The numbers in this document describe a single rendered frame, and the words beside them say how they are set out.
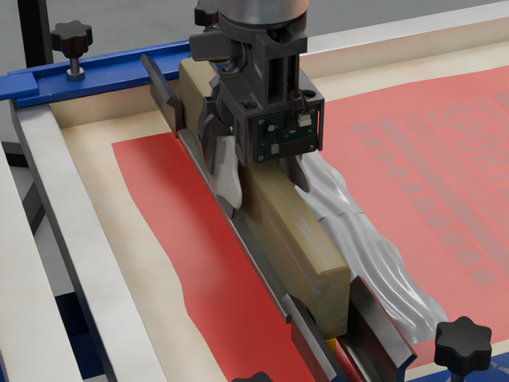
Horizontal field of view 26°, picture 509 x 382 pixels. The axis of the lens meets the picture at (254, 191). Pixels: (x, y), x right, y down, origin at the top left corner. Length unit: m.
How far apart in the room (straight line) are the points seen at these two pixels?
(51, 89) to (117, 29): 2.25
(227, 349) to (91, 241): 0.16
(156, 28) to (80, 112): 2.24
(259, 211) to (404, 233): 0.17
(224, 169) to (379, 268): 0.17
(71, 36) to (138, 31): 2.25
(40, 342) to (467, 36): 0.73
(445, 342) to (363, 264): 0.23
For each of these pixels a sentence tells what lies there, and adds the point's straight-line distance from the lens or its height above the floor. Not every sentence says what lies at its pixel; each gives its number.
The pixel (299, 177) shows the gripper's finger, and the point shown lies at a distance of 0.98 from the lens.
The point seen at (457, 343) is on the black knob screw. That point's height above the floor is 1.06.
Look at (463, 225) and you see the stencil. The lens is 1.09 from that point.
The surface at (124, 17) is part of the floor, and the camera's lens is 3.52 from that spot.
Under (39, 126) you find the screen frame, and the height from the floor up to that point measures 0.99.
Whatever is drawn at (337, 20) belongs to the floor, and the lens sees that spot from 3.49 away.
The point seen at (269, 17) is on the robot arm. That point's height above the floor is 1.22.
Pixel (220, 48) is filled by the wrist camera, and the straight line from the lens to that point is 0.93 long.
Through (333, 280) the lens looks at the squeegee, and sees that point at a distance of 0.87.
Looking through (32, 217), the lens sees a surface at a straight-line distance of 2.62.
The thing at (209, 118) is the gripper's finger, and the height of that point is 1.11.
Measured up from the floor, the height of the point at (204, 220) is 0.95.
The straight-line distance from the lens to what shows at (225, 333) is 0.96.
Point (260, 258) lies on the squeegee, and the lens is 0.97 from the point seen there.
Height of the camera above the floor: 1.62
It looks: 36 degrees down
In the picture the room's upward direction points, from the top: straight up
